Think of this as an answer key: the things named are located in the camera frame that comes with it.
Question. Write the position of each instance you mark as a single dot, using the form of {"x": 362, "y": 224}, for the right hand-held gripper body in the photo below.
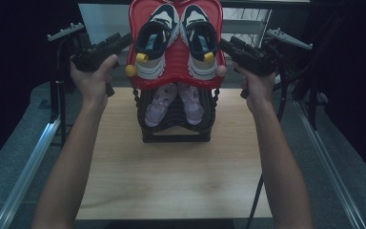
{"x": 260, "y": 62}

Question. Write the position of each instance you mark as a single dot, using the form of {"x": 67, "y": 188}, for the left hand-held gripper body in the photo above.
{"x": 85, "y": 58}

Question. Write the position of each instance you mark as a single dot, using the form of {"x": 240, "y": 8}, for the navy and white sneaker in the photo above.
{"x": 154, "y": 38}
{"x": 200, "y": 38}

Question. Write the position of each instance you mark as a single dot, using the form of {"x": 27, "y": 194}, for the red and black shoe rack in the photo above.
{"x": 176, "y": 63}

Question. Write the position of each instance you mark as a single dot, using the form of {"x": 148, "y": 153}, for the person's left hand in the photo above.
{"x": 92, "y": 86}

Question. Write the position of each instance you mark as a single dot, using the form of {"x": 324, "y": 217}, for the person's right hand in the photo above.
{"x": 259, "y": 92}

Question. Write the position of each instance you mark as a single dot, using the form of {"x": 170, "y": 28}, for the black metal stand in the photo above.
{"x": 313, "y": 108}
{"x": 54, "y": 101}

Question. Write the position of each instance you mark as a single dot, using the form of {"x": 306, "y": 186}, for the black curtain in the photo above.
{"x": 355, "y": 63}
{"x": 12, "y": 79}

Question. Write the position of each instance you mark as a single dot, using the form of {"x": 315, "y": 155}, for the aluminium floor rail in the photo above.
{"x": 22, "y": 184}
{"x": 330, "y": 171}

